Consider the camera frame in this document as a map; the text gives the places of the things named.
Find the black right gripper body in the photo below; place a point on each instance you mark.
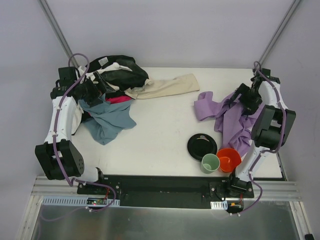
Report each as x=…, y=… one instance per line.
x=240, y=92

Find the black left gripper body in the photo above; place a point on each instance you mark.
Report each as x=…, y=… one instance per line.
x=95, y=85

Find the black mesh cloth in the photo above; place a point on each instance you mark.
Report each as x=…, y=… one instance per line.
x=118, y=70

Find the white cloth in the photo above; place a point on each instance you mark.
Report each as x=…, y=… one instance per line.
x=77, y=118

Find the lilac cloth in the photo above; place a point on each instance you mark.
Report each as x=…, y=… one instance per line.
x=229, y=120

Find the blue-grey cloth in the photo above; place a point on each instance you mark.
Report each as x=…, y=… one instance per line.
x=107, y=120

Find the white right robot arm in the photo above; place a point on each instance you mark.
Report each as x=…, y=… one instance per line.
x=269, y=132

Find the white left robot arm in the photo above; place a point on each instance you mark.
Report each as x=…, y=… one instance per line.
x=58, y=157

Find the magenta cloth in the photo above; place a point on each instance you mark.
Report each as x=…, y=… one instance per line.
x=118, y=99

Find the beige folded cloth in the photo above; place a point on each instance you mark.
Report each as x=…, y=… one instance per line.
x=162, y=88

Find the cream black tote bag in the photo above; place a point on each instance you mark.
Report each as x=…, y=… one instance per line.
x=114, y=78

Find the orange bowl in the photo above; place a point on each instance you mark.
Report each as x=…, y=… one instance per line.
x=229, y=159

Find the pale green cup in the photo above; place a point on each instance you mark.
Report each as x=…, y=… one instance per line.
x=209, y=163

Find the left aluminium frame post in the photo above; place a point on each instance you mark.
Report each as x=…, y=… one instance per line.
x=55, y=26

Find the aluminium frame post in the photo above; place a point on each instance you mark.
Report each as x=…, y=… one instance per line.
x=293, y=7
x=55, y=26

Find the aluminium front rail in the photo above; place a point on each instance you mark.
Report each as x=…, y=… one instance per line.
x=272, y=190

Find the right aluminium frame post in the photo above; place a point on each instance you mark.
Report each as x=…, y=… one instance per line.
x=293, y=7

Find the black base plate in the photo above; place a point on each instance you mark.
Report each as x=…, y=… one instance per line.
x=182, y=192

